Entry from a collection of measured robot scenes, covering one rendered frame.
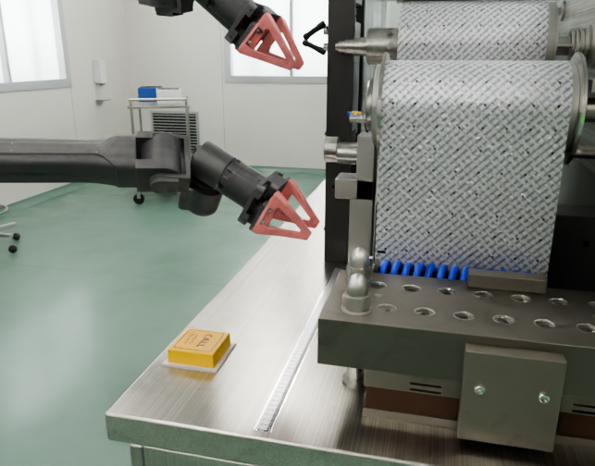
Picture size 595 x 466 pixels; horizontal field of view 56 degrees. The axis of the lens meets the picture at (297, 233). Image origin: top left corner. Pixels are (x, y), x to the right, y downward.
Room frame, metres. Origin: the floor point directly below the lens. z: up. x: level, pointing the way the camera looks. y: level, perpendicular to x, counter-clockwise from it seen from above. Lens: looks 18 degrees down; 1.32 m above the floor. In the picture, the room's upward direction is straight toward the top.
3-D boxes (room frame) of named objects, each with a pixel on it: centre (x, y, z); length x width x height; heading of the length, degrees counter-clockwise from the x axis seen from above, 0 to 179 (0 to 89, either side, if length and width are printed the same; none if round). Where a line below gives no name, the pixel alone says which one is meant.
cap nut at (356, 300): (0.61, -0.07, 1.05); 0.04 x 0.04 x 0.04
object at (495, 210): (0.75, -0.23, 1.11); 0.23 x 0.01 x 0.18; 76
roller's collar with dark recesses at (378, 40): (1.08, -0.16, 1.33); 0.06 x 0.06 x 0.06; 76
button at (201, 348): (0.73, 0.14, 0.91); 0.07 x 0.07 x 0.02; 76
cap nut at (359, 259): (0.71, -0.08, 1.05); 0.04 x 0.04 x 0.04
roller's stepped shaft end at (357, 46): (1.10, -0.10, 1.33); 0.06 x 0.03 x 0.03; 76
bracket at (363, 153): (0.88, -0.09, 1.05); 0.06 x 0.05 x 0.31; 76
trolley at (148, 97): (5.48, 1.30, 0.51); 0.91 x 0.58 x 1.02; 10
